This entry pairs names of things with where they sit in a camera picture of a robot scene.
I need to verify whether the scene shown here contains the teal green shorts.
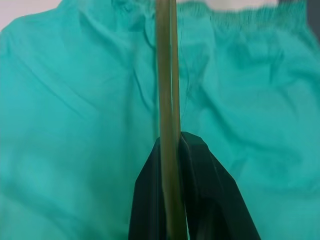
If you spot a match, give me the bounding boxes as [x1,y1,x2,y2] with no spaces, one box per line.
[0,0,320,240]

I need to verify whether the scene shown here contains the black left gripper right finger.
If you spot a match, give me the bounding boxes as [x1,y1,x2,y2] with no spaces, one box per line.
[178,130,263,240]

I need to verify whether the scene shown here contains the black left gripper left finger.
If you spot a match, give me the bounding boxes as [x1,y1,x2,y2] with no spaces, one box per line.
[127,136,169,240]

